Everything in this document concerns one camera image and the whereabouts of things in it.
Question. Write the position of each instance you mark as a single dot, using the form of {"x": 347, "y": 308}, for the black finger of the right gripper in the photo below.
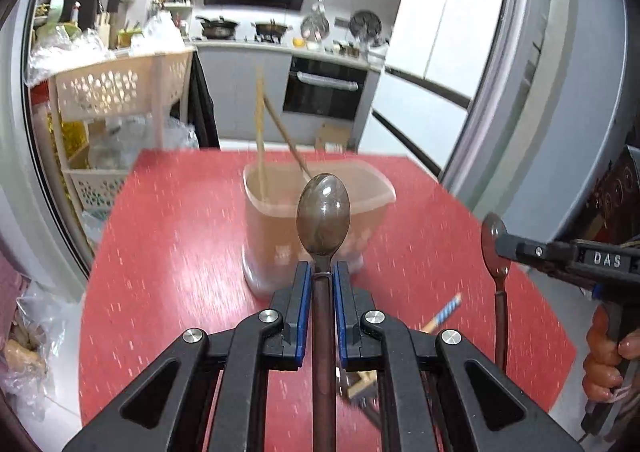
{"x": 548, "y": 258}

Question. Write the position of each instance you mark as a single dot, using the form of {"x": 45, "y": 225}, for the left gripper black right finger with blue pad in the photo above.
{"x": 436, "y": 392}

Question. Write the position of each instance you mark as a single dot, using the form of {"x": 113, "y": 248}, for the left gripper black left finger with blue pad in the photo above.
{"x": 208, "y": 392}

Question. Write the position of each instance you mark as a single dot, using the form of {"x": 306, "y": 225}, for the dark spoon brown handle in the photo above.
{"x": 323, "y": 251}

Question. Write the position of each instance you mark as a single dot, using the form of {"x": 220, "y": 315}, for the person's right hand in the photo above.
{"x": 602, "y": 375}

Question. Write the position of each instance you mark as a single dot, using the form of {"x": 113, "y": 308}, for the blue striped chopstick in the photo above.
{"x": 443, "y": 314}

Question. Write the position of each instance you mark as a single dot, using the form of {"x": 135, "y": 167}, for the plastic bag with food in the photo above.
{"x": 36, "y": 333}

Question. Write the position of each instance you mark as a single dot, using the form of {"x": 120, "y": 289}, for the beige utensil holder grey base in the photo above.
{"x": 292, "y": 217}

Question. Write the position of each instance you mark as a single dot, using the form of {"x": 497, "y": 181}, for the cardboard box on floor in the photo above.
{"x": 332, "y": 139}

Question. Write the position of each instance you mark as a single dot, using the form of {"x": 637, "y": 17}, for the white refrigerator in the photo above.
{"x": 432, "y": 70}

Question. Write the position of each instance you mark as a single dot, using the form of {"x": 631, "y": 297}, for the black built-in oven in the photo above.
{"x": 326, "y": 89}

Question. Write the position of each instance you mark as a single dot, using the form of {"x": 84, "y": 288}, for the brown chopstick in holder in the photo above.
{"x": 287, "y": 138}

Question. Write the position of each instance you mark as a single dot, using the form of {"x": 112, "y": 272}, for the beige plastic basket rack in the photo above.
{"x": 103, "y": 114}

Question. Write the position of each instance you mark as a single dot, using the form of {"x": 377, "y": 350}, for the beige chopstick in holder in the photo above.
{"x": 259, "y": 125}

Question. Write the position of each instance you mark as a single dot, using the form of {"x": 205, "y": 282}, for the black wok on stove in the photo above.
{"x": 217, "y": 29}

